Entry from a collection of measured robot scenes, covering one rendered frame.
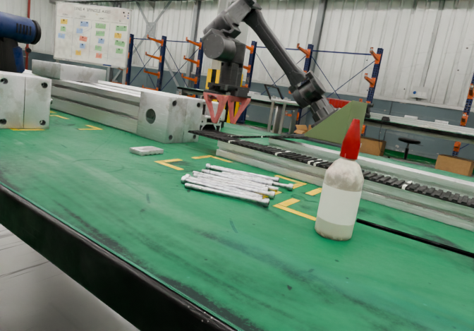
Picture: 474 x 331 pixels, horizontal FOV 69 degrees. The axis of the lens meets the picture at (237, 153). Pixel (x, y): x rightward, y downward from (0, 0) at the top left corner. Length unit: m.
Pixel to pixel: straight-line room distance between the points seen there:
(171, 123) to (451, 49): 7.90
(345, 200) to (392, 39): 8.32
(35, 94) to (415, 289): 0.66
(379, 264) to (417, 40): 8.24
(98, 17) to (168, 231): 6.60
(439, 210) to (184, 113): 0.49
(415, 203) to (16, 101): 0.67
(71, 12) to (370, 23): 6.14
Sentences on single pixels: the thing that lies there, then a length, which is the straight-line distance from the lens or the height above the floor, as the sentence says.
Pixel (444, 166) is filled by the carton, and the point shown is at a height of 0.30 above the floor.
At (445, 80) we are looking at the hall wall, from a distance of 8.33.
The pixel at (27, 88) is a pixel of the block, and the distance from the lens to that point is 0.74.
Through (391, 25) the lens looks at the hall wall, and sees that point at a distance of 8.69.
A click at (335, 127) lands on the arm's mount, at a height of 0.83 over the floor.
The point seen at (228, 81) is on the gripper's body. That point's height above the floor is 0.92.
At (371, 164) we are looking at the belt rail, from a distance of 0.73.
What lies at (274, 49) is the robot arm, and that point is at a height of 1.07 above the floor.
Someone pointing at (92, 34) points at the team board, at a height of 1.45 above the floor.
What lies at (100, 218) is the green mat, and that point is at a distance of 0.33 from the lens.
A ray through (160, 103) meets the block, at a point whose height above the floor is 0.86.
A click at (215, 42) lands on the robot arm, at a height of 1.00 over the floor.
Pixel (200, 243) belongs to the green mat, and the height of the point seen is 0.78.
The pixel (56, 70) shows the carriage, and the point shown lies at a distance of 1.06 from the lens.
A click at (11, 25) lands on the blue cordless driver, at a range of 0.96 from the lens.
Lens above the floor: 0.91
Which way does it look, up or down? 10 degrees down
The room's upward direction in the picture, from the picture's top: 9 degrees clockwise
